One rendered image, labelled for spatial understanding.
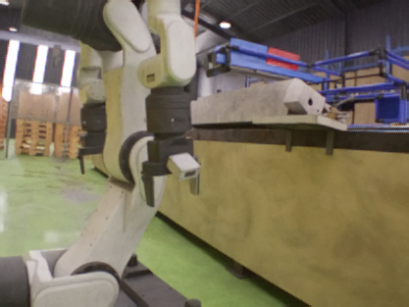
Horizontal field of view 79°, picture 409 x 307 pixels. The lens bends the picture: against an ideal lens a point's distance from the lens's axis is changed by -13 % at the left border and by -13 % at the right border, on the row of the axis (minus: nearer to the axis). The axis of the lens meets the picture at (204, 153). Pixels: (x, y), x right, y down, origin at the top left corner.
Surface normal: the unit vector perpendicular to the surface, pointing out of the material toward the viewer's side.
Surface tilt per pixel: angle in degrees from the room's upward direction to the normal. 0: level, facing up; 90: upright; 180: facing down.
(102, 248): 90
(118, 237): 90
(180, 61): 90
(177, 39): 90
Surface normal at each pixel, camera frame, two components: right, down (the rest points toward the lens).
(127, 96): 0.65, 0.08
